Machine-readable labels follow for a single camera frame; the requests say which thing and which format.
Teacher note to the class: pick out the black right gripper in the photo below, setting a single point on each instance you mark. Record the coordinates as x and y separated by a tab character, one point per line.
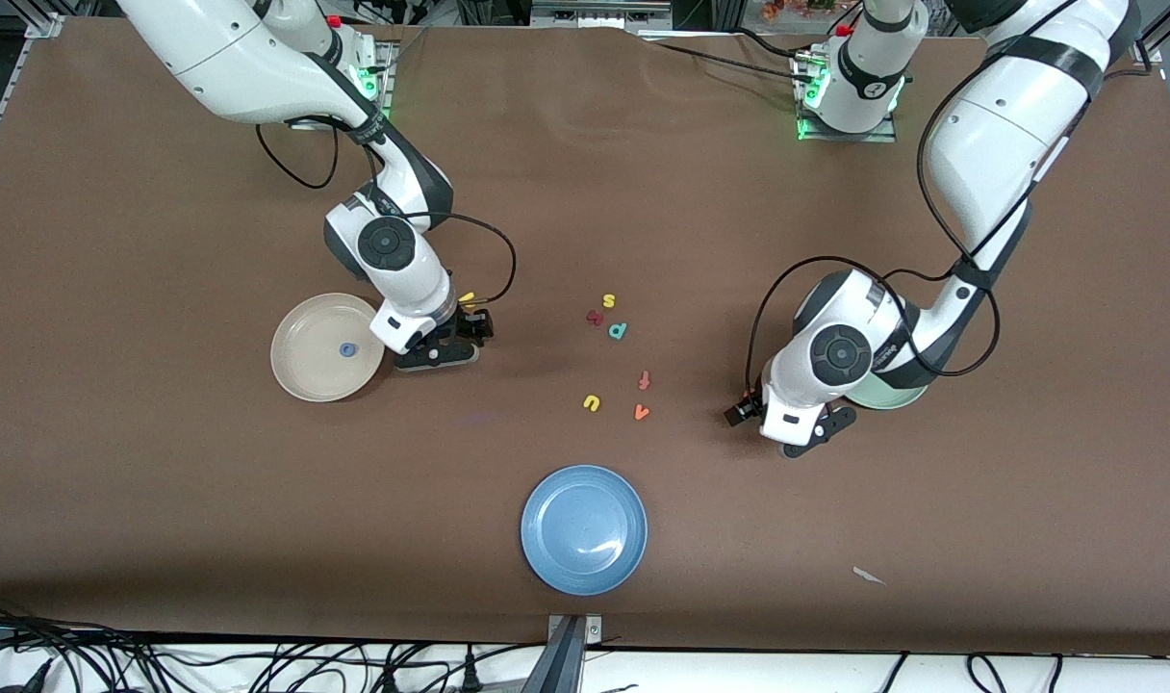
471	327

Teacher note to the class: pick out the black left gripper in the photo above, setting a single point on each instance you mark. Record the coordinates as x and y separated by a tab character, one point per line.
750	408

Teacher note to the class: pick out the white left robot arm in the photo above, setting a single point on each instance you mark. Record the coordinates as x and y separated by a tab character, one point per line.
999	144

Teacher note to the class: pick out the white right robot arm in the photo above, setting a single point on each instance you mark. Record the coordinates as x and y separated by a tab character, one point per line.
219	58

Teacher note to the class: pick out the green plate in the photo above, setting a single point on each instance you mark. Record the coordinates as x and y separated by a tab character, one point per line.
888	397

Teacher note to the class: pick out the beige brown plate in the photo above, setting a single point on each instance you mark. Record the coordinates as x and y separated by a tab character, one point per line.
316	371

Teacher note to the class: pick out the white paper scrap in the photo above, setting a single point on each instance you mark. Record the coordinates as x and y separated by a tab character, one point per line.
869	576

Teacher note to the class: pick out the teal letter p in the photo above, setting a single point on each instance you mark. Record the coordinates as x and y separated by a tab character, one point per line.
619	331

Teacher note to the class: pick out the brown table cover sheet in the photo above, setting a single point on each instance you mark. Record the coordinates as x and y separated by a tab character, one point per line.
585	192

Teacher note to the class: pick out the blue plate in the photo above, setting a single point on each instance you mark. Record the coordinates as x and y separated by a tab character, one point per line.
585	529

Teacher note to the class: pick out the black power plug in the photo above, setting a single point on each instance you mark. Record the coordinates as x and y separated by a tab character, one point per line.
390	681
470	674

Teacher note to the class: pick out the grey power box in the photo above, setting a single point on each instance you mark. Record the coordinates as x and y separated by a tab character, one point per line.
599	14

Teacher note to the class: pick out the orange flowers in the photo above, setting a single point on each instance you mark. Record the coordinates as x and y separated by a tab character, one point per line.
797	8

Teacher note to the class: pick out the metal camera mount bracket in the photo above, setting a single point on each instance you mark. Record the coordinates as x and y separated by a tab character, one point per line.
568	664

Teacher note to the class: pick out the aluminium frame profile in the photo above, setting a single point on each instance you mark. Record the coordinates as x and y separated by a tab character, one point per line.
44	21
1148	53

